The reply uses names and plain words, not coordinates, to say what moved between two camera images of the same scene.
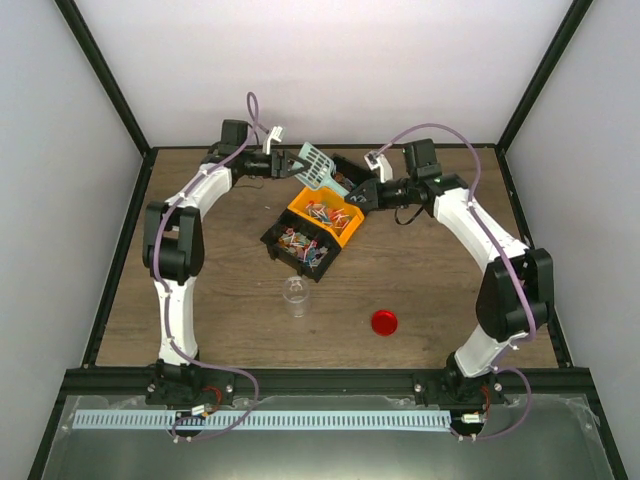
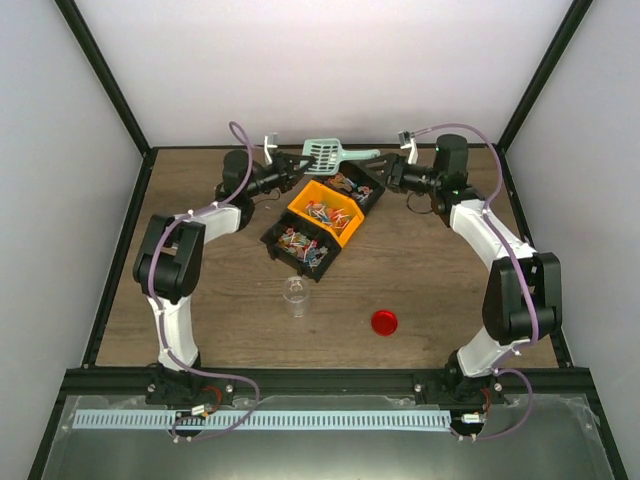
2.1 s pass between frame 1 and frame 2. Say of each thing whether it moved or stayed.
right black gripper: moved
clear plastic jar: stayed
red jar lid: stayed
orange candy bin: stayed
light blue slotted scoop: moved
